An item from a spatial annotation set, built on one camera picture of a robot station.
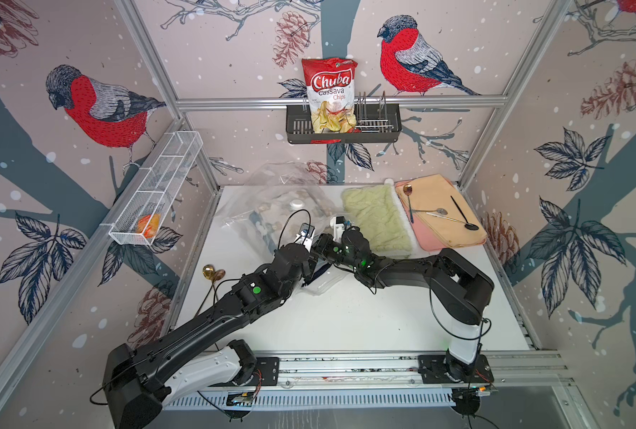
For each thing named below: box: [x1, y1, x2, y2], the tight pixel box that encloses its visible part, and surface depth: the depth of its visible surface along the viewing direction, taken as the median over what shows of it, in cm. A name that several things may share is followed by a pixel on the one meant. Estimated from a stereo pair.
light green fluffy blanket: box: [341, 184, 423, 259], surface depth 107 cm
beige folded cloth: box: [396, 173, 488, 248], surface depth 113 cm
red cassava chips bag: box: [301, 57, 360, 135], surface depth 85 cm
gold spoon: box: [195, 263, 226, 316], surface depth 94 cm
